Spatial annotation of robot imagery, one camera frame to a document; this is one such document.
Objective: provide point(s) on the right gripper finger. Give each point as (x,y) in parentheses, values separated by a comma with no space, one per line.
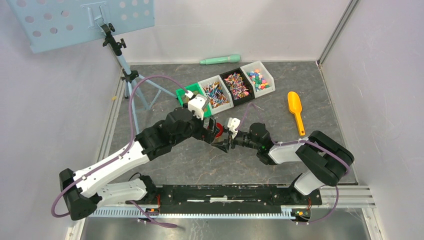
(222,145)
(223,136)

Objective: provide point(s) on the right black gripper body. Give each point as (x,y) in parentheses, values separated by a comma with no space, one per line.
(241,139)

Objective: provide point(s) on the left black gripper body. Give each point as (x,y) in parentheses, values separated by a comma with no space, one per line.
(200,132)

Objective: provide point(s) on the red jar lid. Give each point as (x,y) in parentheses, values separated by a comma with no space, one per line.
(220,130)

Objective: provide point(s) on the yellow plastic scoop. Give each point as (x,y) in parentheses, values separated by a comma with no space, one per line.
(295,108)

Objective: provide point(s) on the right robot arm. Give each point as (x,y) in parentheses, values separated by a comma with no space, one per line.
(325,159)

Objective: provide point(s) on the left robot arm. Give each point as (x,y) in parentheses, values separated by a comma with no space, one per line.
(90,188)

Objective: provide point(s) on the white lollipop bin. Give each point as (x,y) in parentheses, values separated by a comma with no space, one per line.
(218,96)

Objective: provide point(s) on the black lollipop bin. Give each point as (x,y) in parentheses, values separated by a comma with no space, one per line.
(240,89)

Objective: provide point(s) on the white candy bin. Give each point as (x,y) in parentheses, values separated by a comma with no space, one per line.
(260,78)

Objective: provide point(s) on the light blue music stand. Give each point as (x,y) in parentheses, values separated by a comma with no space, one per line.
(55,24)

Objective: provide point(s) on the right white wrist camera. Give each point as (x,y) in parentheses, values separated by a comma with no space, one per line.
(231,126)

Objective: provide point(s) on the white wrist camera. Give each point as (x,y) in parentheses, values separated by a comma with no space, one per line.
(231,126)
(197,104)

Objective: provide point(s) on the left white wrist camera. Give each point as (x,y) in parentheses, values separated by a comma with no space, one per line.
(197,104)

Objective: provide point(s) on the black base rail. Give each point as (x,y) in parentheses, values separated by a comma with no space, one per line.
(227,199)

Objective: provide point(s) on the mint green cylindrical handle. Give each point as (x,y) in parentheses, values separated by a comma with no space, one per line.
(233,58)

